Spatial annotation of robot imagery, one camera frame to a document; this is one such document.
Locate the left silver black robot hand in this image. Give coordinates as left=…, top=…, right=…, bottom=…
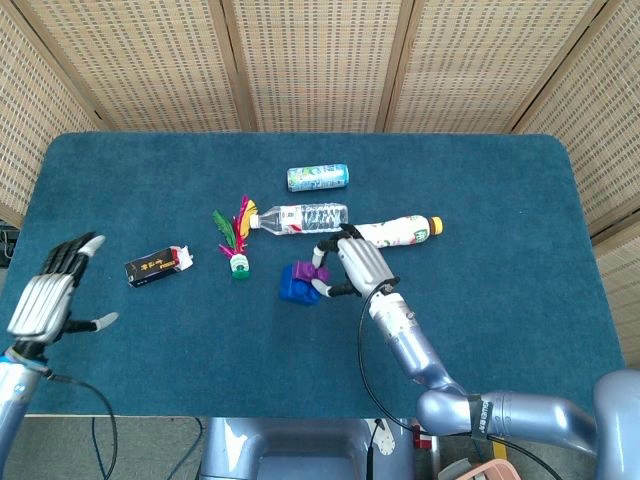
left=6, top=232, right=121, bottom=346

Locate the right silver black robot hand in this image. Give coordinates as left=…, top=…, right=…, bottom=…
left=310, top=223, right=402, bottom=301

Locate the purple toy block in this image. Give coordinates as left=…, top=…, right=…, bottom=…
left=293, top=259, right=332, bottom=285

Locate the blue toy block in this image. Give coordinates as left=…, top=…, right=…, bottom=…
left=278, top=263, right=323, bottom=305

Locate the white-label tea bottle yellow cap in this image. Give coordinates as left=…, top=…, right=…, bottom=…
left=356, top=214, right=445, bottom=250

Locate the clear plastic water bottle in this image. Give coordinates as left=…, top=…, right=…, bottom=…
left=249, top=202, right=350, bottom=236

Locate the light blue drink can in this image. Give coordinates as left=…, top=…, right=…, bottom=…
left=286, top=162, right=351, bottom=193

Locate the black opened carton box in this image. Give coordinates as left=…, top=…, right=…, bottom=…
left=123, top=244, right=196, bottom=290

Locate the feather shuttlecock green base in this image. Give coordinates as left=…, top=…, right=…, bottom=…
left=211, top=194, right=259, bottom=281

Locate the blue felt table cover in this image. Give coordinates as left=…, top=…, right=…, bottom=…
left=0, top=131, right=627, bottom=420

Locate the red white small box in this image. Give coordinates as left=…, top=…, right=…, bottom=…
left=411, top=421, right=442, bottom=452

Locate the blue-grey robot torso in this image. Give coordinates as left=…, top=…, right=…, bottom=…
left=199, top=416, right=417, bottom=480

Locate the woven rattan folding screen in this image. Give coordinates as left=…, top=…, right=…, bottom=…
left=0, top=0, right=640, bottom=361

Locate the pink plastic basket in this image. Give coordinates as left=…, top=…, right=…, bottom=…
left=438, top=459, right=519, bottom=480

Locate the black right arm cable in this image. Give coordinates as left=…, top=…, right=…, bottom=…
left=356, top=286, right=567, bottom=480

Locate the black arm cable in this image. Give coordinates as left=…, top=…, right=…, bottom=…
left=46, top=371, right=120, bottom=480
left=356, top=286, right=567, bottom=480

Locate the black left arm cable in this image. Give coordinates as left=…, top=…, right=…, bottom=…
left=46, top=371, right=120, bottom=480

